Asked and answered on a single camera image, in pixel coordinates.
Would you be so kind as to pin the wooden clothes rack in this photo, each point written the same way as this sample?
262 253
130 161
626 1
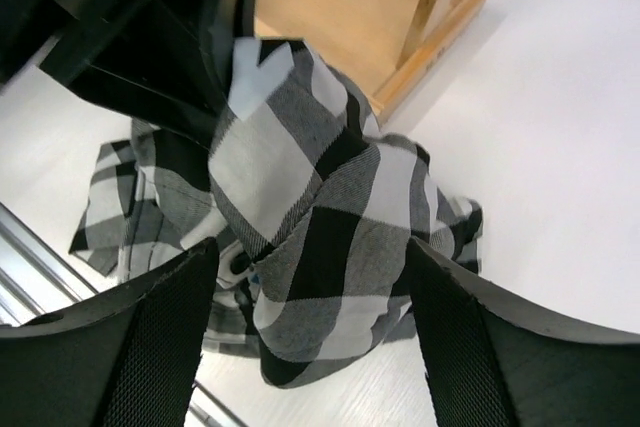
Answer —
385 46

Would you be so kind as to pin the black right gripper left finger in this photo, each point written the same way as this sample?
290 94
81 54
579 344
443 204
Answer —
125 357

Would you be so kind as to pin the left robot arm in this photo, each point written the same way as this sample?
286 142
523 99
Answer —
167 62

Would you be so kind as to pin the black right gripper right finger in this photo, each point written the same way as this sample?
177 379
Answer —
493 358

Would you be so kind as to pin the black white checkered shirt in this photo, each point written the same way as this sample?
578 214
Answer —
310 204

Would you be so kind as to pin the aluminium rail frame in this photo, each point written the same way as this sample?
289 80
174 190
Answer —
36 281

